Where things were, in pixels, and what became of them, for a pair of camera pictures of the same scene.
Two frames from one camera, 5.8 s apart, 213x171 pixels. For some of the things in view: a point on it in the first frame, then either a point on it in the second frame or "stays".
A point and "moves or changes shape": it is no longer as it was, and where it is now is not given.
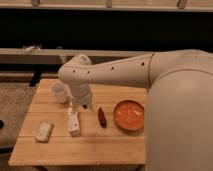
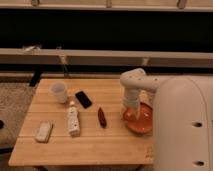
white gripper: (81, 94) → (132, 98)
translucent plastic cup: (60, 92) stays
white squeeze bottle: (73, 121) stays
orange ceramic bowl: (129, 115) moves or changes shape
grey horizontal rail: (59, 56) stays
